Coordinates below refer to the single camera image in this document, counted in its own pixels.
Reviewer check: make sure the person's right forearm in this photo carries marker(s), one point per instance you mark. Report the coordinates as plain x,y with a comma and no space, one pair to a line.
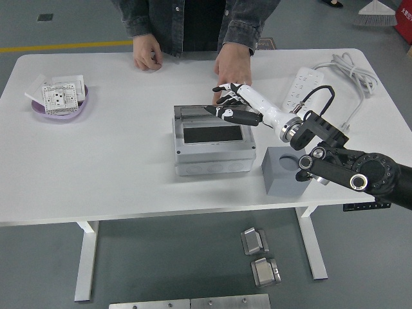
138,19

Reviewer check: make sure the purple bowl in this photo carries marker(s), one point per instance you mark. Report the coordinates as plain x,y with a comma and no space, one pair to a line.
64,116

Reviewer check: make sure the plain white switch plate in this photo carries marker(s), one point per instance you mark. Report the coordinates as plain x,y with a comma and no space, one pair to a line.
69,78
33,90

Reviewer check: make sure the person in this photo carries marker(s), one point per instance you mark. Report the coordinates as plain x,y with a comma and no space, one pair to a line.
199,25

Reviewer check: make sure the black shoe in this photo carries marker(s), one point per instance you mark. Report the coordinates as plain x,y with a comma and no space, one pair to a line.
333,3

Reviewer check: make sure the brown cardboard box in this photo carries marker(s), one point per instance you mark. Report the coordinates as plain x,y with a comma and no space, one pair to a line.
409,52

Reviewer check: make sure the red box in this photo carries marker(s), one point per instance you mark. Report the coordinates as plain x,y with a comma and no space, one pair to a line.
404,22

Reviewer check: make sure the grey broom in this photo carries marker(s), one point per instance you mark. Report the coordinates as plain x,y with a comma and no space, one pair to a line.
375,16

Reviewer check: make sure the silver metal foot block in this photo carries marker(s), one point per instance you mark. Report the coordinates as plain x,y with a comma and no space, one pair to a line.
265,273
254,241

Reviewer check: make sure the person's left forearm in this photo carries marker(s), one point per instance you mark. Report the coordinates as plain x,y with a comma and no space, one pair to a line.
248,29

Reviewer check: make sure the grey metal base plate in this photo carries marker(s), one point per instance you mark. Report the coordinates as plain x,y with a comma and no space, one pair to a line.
230,302
148,305

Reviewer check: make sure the dark floor sign mat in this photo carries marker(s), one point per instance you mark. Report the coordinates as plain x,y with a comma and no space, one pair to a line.
267,44

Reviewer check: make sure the grey cube block with hole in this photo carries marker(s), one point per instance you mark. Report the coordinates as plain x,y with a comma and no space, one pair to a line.
280,183

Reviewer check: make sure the black table control panel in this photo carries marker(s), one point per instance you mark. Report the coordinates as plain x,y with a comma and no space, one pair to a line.
363,206

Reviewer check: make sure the grey plastic junction box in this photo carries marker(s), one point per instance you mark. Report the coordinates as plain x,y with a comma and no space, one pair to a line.
212,157

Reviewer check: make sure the white table leg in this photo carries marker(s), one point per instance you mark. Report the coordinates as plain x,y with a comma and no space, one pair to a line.
85,264
318,267

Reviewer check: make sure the person's left hand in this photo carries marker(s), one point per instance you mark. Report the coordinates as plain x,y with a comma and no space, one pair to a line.
233,66

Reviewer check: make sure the person's right hand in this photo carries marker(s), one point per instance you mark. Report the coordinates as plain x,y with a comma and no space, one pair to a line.
146,53

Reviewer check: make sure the white wall socket module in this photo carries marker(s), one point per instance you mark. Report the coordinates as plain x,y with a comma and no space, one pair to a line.
58,96

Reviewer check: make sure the white power strip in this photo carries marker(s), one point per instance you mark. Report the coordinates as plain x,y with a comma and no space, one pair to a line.
305,80

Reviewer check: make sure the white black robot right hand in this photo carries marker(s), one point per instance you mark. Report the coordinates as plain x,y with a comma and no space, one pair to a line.
260,103

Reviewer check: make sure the black floor hatch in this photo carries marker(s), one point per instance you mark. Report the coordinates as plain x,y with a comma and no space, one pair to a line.
45,17

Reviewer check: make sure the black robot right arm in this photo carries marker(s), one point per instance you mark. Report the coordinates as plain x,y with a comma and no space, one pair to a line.
331,167

